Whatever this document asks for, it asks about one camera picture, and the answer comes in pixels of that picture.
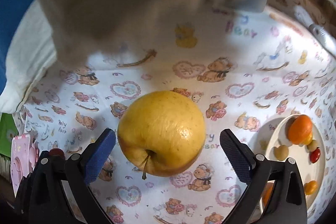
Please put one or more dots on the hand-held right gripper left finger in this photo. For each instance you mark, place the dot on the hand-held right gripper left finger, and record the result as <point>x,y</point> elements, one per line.
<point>101,155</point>

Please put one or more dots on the green box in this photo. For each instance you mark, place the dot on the green box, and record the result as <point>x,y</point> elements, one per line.
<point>8,134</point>

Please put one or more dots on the small orange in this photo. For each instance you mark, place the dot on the small orange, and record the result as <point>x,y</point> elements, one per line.
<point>299,129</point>

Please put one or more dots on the white remote control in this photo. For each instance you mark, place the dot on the white remote control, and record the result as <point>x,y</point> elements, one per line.
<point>320,32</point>

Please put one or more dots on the bear printed cloth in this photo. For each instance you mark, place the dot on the bear printed cloth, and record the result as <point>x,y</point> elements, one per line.
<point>157,74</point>

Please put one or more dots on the yellow apple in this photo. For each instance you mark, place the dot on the yellow apple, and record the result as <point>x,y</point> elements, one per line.
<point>161,132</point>

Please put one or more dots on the pink plastic box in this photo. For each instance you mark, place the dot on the pink plastic box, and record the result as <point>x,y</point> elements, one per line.
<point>22,158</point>

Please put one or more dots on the red cherry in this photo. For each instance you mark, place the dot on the red cherry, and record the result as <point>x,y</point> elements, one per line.
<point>56,152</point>

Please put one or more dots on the cream plate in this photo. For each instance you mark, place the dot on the cream plate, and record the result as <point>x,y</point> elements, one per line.
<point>278,133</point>

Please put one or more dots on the large orange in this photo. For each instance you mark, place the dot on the large orange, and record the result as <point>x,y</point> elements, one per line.
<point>267,193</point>

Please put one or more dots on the striped cloth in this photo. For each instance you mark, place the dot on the striped cloth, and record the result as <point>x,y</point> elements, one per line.
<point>131,3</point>

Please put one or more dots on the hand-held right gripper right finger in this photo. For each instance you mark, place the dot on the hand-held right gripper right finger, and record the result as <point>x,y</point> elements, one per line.
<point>236,158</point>

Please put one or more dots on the red cherry tomato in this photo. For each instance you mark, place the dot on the red cherry tomato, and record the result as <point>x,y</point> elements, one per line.
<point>315,155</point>

